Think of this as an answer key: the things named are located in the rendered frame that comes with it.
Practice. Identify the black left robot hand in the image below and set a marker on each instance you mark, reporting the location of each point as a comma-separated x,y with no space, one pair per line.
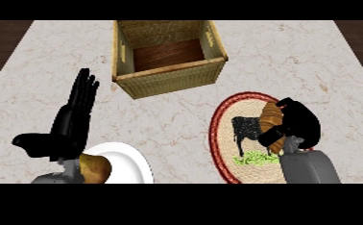
72,123

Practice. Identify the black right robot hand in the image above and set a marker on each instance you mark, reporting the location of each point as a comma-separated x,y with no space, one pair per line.
303,120

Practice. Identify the brown croissant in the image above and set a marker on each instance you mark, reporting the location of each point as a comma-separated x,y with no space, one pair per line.
272,116

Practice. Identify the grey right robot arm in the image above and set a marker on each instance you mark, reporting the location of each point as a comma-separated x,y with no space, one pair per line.
308,166

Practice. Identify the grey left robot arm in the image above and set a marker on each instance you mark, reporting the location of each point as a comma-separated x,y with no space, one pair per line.
61,174

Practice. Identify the round woven cow placemat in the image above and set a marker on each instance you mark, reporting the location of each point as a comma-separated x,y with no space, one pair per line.
237,168

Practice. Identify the rectangular wicker basket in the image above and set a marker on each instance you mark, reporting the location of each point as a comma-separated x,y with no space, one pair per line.
168,59

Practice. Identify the brown potato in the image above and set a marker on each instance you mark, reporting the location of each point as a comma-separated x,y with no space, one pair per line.
97,169

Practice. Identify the white round plate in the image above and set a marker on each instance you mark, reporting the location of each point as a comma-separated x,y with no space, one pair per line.
128,164

